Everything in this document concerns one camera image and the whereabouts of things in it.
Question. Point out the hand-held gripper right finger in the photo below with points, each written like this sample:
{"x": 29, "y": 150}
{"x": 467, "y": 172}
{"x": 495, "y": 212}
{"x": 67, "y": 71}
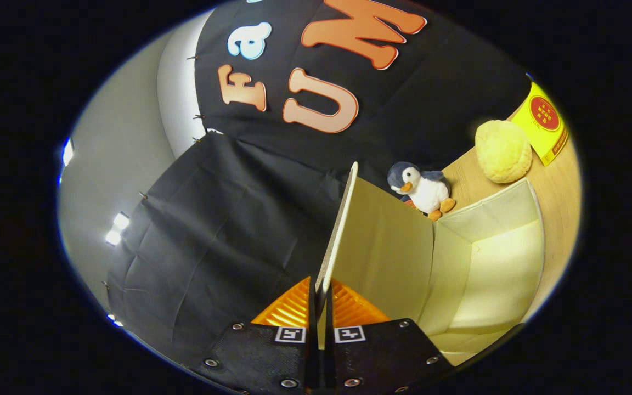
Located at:
{"x": 382, "y": 351}

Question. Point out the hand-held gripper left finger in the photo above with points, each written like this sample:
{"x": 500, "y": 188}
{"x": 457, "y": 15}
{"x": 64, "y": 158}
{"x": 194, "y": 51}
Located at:
{"x": 261, "y": 356}

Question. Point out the beige fabric storage box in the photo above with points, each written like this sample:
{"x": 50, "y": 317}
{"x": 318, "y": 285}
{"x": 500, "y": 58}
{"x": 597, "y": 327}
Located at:
{"x": 393, "y": 247}

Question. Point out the black backdrop cloth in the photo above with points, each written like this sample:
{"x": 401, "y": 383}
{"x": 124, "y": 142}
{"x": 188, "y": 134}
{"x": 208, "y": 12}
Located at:
{"x": 239, "y": 219}

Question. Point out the penguin plush toy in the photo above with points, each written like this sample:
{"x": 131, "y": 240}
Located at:
{"x": 425, "y": 192}

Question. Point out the yellow round plush cushion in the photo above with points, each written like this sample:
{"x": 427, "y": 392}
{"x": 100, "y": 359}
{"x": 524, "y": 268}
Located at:
{"x": 505, "y": 151}

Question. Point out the yellow book with red circle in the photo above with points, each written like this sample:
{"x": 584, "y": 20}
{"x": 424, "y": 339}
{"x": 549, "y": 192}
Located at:
{"x": 543, "y": 118}

